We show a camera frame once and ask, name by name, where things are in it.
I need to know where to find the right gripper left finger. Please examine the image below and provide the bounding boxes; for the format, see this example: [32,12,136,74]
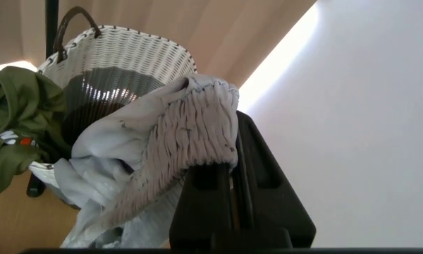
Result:
[168,162,234,250]

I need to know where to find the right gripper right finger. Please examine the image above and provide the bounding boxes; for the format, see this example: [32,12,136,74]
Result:
[231,111,317,248]

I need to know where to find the pale grey shorts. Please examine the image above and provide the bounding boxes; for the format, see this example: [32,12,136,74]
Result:
[54,73,240,249]

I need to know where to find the white laundry basket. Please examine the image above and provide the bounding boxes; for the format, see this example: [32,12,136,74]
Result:
[27,6,198,212]

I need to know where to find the black clothes rack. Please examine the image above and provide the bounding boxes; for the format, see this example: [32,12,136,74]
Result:
[25,0,60,198]

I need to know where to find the green garment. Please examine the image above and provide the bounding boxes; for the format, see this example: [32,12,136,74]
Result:
[0,66,73,205]

